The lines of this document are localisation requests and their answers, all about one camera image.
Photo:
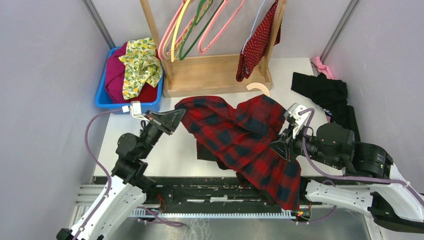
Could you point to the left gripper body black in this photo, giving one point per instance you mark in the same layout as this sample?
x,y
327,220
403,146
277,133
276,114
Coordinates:
x,y
150,133

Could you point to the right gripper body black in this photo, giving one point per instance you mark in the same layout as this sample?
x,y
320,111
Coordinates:
x,y
312,147

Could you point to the red black plaid garment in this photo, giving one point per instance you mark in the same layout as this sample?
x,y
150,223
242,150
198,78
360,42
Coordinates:
x,y
240,137

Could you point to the lemon print garment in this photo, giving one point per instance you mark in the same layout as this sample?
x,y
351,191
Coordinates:
x,y
142,67

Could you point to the wooden hanger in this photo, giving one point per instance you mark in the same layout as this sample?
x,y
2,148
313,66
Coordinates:
x,y
259,86

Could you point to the red polka dot skirt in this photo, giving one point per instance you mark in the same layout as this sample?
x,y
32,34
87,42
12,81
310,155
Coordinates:
x,y
255,48

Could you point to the light blue wire hanger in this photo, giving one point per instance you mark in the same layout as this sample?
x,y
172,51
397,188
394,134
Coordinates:
x,y
253,26

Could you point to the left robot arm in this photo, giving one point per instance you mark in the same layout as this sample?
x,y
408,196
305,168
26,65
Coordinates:
x,y
127,187

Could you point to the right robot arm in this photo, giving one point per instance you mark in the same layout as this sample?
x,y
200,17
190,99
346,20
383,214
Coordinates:
x,y
370,184

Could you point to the wooden hanger rack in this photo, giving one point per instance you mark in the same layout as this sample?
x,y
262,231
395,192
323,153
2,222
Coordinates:
x,y
216,74

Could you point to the pink hanger right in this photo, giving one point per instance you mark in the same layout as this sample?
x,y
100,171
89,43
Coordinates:
x,y
225,14

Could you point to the pink hanger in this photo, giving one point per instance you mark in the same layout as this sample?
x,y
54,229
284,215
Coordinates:
x,y
164,49
225,14

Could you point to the pink hanger left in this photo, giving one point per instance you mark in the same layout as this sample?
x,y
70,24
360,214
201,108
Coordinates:
x,y
164,49

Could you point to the yellow hanger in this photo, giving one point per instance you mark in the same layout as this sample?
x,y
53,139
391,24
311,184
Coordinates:
x,y
177,41

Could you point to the magenta garment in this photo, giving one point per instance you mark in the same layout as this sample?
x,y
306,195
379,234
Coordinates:
x,y
114,77

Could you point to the pink garment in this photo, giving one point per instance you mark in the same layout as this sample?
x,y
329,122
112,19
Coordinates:
x,y
322,68

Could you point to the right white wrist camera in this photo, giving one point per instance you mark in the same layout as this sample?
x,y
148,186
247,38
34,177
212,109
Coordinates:
x,y
298,117

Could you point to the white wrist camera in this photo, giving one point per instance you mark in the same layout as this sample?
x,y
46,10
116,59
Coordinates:
x,y
298,117
134,109

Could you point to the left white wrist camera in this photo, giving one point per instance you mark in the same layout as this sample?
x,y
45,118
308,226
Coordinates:
x,y
134,109

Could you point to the white cable duct strip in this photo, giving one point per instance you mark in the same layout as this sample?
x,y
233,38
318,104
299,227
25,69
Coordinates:
x,y
284,214

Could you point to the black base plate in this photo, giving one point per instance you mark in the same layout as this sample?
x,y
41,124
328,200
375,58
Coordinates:
x,y
202,195

